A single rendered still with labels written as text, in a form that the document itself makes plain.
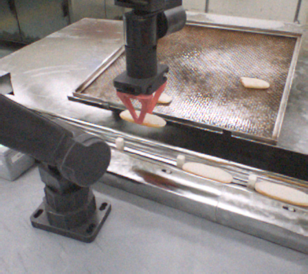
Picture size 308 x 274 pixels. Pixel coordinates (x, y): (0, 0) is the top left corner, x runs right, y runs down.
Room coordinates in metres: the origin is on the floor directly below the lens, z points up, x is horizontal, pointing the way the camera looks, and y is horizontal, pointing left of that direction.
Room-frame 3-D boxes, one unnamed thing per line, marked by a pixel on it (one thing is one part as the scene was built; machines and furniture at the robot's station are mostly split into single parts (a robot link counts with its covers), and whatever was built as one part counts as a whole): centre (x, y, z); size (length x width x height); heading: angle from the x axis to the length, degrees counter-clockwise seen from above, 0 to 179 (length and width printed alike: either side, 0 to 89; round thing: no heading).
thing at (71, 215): (0.39, 0.14, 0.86); 0.12 x 0.09 x 0.08; 72
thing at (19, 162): (0.52, 0.30, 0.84); 0.08 x 0.08 x 0.11; 64
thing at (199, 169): (0.47, -0.11, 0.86); 0.10 x 0.04 x 0.01; 64
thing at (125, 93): (0.53, 0.02, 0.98); 0.07 x 0.07 x 0.09; 63
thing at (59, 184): (0.41, 0.13, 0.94); 0.09 x 0.05 x 0.10; 141
